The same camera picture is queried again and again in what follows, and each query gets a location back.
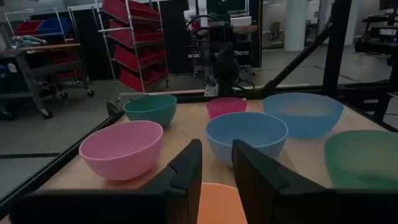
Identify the black Trossen labelled machine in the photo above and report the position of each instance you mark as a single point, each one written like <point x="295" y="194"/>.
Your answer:
<point x="382" y="32"/>

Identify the grey cart with wooden top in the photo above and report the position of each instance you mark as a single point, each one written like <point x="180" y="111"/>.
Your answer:
<point x="40" y="48"/>

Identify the light pink plastic bowl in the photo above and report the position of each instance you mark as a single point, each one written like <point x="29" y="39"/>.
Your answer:
<point x="121" y="149"/>

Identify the small red plastic bowl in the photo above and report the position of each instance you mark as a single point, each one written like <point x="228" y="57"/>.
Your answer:
<point x="226" y="107"/>

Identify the red storage bin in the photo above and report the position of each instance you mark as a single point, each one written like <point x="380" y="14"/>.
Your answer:
<point x="28" y="27"/>
<point x="136" y="9"/>
<point x="140" y="57"/>
<point x="140" y="34"/>
<point x="140" y="79"/>

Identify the dark teal plastic bowl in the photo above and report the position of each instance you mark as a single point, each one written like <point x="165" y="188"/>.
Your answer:
<point x="152" y="110"/>

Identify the large green plastic bowl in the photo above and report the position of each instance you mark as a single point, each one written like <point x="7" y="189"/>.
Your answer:
<point x="363" y="158"/>

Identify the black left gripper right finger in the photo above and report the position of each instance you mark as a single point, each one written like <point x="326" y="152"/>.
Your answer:
<point x="264" y="193"/>

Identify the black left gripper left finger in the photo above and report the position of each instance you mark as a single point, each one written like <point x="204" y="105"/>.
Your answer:
<point x="186" y="186"/>

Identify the black table frame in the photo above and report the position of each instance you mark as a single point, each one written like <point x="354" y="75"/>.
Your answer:
<point x="337" y="46"/>

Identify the blue storage bin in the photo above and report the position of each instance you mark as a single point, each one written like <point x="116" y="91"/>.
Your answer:
<point x="54" y="26"/>

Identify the pale blue plastic bowl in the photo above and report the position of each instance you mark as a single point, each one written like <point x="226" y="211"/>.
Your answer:
<point x="248" y="133"/>

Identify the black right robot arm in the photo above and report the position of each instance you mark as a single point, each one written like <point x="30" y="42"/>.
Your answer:
<point x="224" y="62"/>

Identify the orange plastic bowl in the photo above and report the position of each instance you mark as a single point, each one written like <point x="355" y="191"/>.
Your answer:
<point x="219" y="205"/>

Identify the white building pillar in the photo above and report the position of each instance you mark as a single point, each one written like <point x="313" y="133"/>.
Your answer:
<point x="295" y="25"/>

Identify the large blue plastic bowl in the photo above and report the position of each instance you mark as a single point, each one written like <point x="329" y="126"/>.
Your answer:
<point x="303" y="118"/>

